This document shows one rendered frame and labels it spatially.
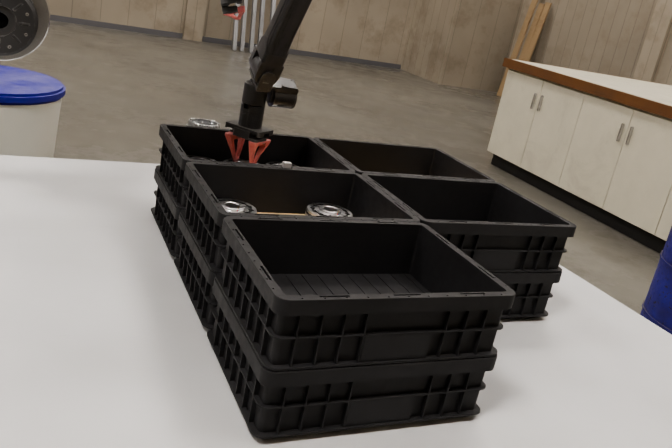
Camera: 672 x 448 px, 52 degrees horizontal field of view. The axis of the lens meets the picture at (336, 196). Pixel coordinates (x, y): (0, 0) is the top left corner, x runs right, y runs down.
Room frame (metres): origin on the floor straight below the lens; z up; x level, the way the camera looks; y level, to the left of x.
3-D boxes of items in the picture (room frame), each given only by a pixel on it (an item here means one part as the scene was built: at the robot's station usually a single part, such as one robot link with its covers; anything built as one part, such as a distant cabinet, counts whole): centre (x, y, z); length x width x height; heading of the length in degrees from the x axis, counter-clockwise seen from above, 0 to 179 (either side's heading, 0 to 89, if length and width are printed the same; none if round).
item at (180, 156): (1.57, 0.21, 0.92); 0.40 x 0.30 x 0.02; 117
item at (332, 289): (1.04, -0.06, 0.87); 0.40 x 0.30 x 0.11; 117
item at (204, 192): (1.30, 0.07, 0.92); 0.40 x 0.30 x 0.02; 117
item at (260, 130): (1.64, 0.24, 0.98); 0.10 x 0.07 x 0.07; 64
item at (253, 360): (1.04, -0.06, 0.76); 0.40 x 0.30 x 0.12; 117
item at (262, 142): (1.63, 0.23, 0.91); 0.07 x 0.07 x 0.09; 64
